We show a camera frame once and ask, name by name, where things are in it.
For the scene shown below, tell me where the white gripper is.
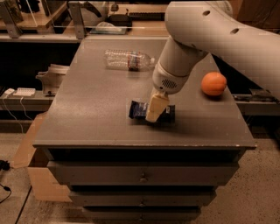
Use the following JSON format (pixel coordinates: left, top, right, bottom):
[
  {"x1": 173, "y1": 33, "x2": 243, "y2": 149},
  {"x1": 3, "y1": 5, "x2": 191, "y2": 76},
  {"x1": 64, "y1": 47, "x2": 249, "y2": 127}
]
[{"x1": 145, "y1": 62, "x2": 189, "y2": 123}]

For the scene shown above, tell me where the blue rxbar blueberry wrapper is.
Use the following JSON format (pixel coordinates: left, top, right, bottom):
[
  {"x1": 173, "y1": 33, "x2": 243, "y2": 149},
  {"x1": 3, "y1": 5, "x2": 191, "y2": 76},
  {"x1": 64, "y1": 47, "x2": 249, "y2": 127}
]
[{"x1": 129, "y1": 101, "x2": 175, "y2": 123}]

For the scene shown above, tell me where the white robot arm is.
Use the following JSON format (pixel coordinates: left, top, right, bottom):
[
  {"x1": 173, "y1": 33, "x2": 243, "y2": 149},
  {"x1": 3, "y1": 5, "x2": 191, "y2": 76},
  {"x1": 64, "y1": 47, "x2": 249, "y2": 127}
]
[{"x1": 146, "y1": 1, "x2": 280, "y2": 123}]

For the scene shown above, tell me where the clear plastic water bottle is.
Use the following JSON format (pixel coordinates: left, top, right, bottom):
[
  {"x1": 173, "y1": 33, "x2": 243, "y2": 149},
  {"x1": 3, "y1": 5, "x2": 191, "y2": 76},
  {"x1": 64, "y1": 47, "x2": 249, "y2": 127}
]
[{"x1": 104, "y1": 49, "x2": 155, "y2": 72}]

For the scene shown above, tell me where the orange fruit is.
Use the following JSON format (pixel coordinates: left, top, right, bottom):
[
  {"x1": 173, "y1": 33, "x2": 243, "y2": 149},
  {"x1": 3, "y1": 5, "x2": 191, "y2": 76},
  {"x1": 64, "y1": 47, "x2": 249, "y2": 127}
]
[{"x1": 201, "y1": 72, "x2": 227, "y2": 96}]

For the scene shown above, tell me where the grey drawer cabinet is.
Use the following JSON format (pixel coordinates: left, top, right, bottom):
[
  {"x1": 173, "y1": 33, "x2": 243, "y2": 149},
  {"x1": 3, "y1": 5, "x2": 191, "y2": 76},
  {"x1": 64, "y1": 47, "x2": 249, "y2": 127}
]
[{"x1": 32, "y1": 38, "x2": 257, "y2": 224}]

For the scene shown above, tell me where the black tray on shelf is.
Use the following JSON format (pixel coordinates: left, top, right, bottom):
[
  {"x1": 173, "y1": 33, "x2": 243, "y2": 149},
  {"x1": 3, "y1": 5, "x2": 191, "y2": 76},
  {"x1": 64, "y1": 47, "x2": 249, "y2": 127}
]
[{"x1": 107, "y1": 14, "x2": 132, "y2": 28}]

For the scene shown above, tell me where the clear plastic container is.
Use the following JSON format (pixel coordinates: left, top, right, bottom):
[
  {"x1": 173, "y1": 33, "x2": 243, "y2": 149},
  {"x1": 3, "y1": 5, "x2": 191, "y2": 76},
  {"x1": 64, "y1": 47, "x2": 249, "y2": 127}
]
[{"x1": 90, "y1": 22, "x2": 127, "y2": 35}]

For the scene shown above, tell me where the middle grey drawer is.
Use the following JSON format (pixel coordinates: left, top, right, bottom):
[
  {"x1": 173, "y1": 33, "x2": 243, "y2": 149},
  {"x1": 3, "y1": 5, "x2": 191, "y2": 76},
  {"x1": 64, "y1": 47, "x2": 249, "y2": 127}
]
[{"x1": 69, "y1": 191, "x2": 216, "y2": 207}]

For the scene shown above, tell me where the grey drawer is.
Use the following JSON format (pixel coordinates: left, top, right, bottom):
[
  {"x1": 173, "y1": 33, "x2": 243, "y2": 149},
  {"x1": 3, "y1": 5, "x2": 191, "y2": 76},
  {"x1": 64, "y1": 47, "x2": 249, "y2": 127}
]
[
  {"x1": 69, "y1": 191, "x2": 216, "y2": 207},
  {"x1": 83, "y1": 206, "x2": 200, "y2": 221},
  {"x1": 47, "y1": 161, "x2": 239, "y2": 186}
]

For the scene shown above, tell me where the grey moulded plastic part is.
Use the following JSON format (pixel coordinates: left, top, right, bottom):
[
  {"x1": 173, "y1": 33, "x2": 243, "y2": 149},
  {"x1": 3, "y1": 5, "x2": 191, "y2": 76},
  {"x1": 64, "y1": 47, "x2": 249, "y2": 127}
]
[{"x1": 36, "y1": 64, "x2": 69, "y2": 95}]

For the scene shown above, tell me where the top grey drawer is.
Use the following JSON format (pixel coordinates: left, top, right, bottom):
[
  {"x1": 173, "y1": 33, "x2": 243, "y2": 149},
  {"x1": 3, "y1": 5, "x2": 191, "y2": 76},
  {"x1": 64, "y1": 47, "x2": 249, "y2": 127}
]
[{"x1": 47, "y1": 161, "x2": 239, "y2": 186}]

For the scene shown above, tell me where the bottom grey drawer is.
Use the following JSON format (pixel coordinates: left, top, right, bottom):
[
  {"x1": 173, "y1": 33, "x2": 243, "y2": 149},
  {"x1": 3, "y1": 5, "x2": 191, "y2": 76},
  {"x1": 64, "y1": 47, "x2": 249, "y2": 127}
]
[{"x1": 83, "y1": 206, "x2": 200, "y2": 221}]

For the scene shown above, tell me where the white power strip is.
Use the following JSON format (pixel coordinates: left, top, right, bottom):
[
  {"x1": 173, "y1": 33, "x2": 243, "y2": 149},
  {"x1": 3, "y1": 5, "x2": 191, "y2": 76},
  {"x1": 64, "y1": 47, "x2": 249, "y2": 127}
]
[{"x1": 13, "y1": 87, "x2": 36, "y2": 97}]

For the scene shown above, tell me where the cardboard box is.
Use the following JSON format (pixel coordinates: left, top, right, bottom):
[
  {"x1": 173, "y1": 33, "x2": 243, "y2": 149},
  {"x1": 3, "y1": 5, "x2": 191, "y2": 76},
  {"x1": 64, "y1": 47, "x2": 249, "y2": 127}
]
[{"x1": 11, "y1": 113, "x2": 71, "y2": 202}]

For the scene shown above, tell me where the grey metal shelf rack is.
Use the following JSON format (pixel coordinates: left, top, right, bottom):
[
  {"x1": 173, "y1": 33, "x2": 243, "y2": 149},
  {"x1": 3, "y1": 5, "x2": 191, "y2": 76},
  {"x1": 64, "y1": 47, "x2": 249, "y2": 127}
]
[{"x1": 0, "y1": 0, "x2": 168, "y2": 43}]

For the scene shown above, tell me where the white cable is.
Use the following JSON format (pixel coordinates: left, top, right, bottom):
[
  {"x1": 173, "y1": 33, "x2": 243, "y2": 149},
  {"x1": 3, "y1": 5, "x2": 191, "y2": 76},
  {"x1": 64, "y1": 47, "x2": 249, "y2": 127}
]
[{"x1": 1, "y1": 87, "x2": 33, "y2": 135}]

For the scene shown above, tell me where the black cable on floor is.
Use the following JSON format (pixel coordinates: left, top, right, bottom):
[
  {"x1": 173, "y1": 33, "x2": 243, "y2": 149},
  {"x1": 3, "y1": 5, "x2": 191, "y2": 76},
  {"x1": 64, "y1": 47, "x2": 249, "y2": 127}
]
[{"x1": 0, "y1": 159, "x2": 12, "y2": 205}]

